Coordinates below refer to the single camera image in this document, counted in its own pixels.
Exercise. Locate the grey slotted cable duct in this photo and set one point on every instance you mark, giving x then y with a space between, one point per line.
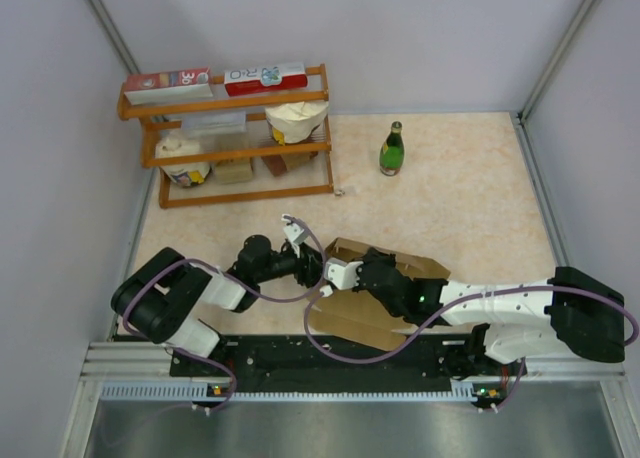
463 392

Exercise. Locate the red white carton left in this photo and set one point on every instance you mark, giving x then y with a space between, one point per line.
168 86

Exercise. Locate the red white carton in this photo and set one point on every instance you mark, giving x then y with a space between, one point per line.
168 86
266 78

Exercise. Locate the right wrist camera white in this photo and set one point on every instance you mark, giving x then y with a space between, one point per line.
340 275

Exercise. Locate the tan block on shelf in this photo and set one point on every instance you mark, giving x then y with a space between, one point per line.
231 171

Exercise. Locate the green glass bottle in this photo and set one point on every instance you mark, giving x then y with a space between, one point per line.
392 152

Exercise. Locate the brown cardboard box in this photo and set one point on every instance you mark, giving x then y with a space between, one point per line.
360 318

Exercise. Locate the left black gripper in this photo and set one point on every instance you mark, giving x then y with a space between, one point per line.
312 273

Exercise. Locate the red white carton right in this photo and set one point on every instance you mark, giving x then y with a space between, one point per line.
266 78

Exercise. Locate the clear plastic box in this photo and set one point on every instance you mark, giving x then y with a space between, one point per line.
212 124

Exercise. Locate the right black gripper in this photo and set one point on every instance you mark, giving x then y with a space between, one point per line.
374 254

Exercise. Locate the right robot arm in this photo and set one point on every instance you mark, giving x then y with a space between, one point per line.
571 311

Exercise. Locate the brown block on shelf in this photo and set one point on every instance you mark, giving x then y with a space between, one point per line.
278 165

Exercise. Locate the orange wooden shelf rack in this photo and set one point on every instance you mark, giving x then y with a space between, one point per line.
185 163

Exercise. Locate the white bag upper shelf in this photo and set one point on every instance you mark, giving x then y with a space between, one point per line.
292 123

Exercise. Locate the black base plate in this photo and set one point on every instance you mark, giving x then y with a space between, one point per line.
292 363

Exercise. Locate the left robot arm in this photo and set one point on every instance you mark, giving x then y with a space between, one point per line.
159 299

